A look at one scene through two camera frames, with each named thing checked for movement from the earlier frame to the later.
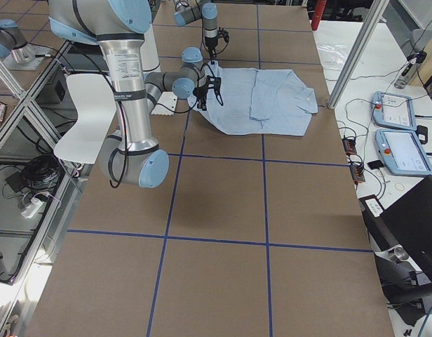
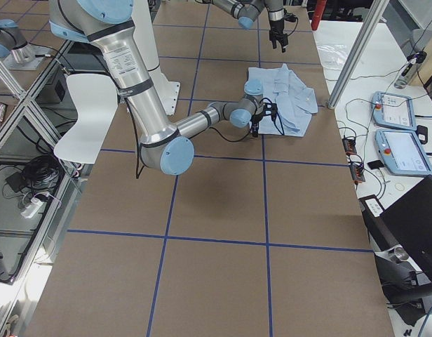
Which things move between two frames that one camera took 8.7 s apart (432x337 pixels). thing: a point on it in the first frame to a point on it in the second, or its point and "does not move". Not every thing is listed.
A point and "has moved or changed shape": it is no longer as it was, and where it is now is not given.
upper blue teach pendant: x=393 y=110 does not move
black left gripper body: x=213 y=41 to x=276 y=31
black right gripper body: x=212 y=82 to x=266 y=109
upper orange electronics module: x=349 y=145 does not move
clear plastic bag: x=333 y=55 does not move
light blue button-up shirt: x=258 y=101 has moved or changed shape
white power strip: x=32 y=208 does not move
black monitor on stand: x=405 y=239 does not move
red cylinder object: x=318 y=13 does not move
